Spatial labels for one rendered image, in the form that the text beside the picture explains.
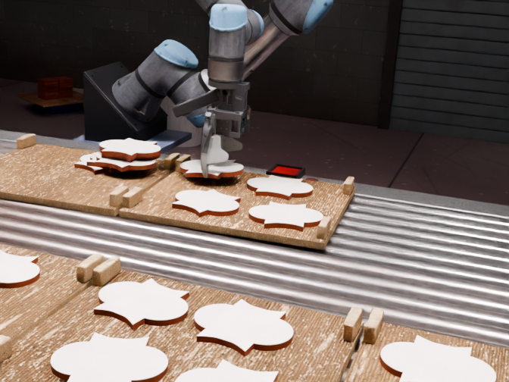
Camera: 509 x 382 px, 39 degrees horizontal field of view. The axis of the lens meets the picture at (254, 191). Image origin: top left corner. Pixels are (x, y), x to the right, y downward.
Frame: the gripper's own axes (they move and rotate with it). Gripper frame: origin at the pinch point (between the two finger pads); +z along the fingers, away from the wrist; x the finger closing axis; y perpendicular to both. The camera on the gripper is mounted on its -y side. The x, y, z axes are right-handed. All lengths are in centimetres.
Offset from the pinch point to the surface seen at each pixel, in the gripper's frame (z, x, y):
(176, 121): 83, 332, -143
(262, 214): 1.2, -19.4, 17.6
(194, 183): 2.9, -3.7, -2.5
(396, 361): 0, -63, 48
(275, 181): 1.4, 1.7, 14.4
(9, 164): 3.9, -9.2, -45.5
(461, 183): 97, 332, 60
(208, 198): 1.6, -14.7, 4.8
